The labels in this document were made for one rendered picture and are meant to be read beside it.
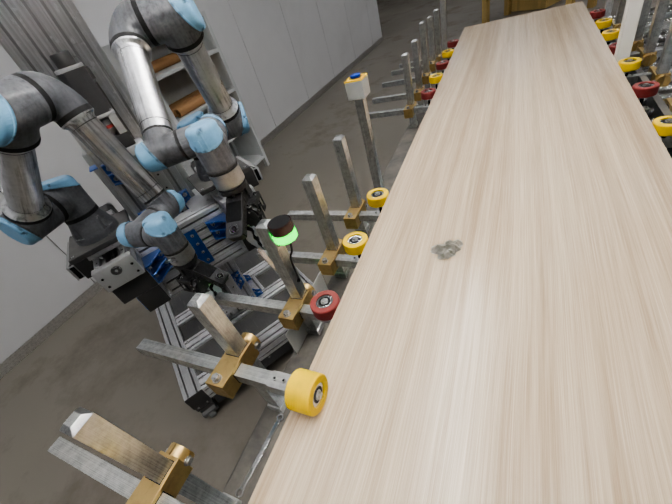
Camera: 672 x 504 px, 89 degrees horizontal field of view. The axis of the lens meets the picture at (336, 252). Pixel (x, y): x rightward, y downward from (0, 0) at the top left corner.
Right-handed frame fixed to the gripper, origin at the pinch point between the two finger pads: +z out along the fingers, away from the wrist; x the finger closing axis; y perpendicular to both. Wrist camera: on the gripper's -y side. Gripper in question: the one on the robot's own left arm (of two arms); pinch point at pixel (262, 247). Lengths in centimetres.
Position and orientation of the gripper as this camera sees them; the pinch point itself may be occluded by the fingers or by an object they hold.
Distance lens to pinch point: 97.7
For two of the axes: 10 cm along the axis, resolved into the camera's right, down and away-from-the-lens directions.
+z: 2.7, 7.1, 6.5
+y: 0.1, -6.8, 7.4
